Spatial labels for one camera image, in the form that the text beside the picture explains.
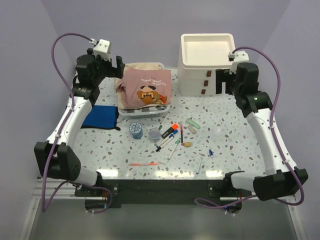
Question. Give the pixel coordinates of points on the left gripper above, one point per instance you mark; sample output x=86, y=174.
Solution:
x=117, y=72

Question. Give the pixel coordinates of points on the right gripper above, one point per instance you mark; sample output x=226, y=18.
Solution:
x=221, y=74

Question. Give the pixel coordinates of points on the white drawer cabinet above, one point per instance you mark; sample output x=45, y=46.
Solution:
x=199, y=53

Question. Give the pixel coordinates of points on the pink printed t-shirt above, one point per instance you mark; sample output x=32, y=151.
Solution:
x=164, y=88

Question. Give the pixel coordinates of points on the beige eraser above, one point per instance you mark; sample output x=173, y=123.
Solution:
x=192, y=129

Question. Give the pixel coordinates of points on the white laundry basket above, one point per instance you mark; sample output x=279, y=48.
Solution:
x=148, y=111

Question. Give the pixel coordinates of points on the brown small eraser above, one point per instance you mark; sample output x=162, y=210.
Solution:
x=187, y=144

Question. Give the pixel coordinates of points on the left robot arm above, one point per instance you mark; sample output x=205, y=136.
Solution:
x=55, y=156

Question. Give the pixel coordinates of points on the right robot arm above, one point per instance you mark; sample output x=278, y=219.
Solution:
x=282, y=175

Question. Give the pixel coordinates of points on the blue cloth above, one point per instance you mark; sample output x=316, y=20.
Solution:
x=102, y=117

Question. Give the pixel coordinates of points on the magenta pen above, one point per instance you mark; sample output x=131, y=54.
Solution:
x=181, y=133

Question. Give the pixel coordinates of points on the blue round tin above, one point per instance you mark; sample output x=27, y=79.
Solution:
x=136, y=130

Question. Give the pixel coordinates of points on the orange black highlighter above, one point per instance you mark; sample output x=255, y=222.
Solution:
x=170, y=130

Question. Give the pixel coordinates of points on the blue binder clip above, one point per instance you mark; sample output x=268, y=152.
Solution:
x=211, y=153

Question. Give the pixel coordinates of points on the green tipped white marker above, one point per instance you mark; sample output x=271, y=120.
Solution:
x=174, y=149

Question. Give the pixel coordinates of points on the green capped white marker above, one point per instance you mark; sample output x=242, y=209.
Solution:
x=163, y=121

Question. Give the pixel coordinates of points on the clear plastic cup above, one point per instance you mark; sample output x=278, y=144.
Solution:
x=154, y=135

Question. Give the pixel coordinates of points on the blue capped white marker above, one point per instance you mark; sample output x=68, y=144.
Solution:
x=164, y=140

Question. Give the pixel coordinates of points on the black capped white marker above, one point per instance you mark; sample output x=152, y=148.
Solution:
x=164, y=144

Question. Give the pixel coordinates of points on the white slim pen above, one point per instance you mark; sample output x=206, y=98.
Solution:
x=199, y=166

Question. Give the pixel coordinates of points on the orange pen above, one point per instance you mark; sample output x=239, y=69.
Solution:
x=143, y=164

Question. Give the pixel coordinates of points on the brown top drawer handle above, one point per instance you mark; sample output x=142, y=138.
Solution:
x=209, y=73

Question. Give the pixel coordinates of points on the brown middle drawer handle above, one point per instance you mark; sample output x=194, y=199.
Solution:
x=206, y=83

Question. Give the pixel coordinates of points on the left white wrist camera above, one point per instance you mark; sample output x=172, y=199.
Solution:
x=102, y=47

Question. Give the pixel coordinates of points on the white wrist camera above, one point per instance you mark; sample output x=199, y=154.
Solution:
x=102, y=47
x=236, y=58

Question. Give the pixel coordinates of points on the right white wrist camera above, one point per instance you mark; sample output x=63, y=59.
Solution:
x=236, y=58

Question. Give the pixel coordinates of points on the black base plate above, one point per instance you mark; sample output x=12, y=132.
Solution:
x=168, y=192

